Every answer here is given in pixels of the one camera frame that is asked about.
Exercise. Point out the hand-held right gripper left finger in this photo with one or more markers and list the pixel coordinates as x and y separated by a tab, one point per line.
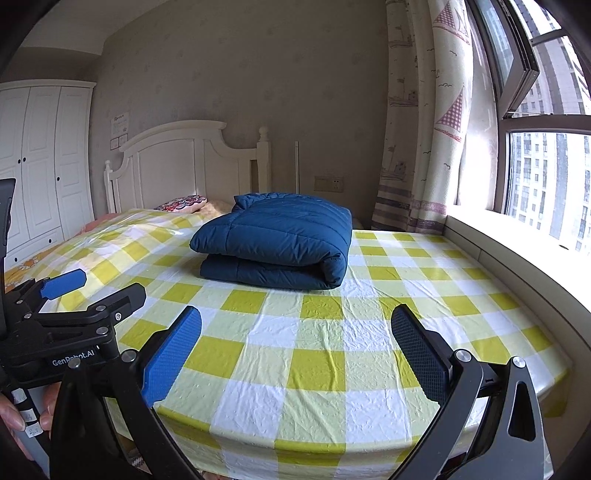
171	355

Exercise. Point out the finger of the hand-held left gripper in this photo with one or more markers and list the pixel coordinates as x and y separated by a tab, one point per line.
115	300
62	285

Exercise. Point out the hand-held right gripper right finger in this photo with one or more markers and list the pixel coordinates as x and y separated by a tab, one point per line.
418	353

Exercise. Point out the blue quilted jacket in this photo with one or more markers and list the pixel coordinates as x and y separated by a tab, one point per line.
277	240

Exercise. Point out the person's left hand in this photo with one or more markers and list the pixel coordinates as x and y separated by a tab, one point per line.
51	406

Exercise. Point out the bed with yellow checked sheet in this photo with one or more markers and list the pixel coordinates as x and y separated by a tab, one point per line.
323	369

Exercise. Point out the patterned red pillow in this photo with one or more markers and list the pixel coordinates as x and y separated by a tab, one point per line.
182	203

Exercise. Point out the white wardrobe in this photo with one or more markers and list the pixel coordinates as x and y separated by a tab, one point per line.
46	161

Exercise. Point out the white window sill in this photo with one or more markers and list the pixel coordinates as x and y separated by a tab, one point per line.
531	277

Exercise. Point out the cream pillow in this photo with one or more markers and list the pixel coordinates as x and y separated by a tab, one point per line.
217	208

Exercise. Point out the white wooden headboard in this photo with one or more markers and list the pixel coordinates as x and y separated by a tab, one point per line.
184	161

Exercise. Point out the printed cream curtain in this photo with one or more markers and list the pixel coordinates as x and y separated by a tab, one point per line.
438	138

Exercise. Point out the dark framed window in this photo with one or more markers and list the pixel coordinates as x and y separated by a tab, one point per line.
545	175

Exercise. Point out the white pole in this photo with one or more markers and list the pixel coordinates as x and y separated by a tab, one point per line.
297	168

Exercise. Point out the paper wall poster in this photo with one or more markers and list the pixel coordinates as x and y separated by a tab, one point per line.
120	129

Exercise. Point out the beige wall outlet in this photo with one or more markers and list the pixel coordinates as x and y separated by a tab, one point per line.
328	183

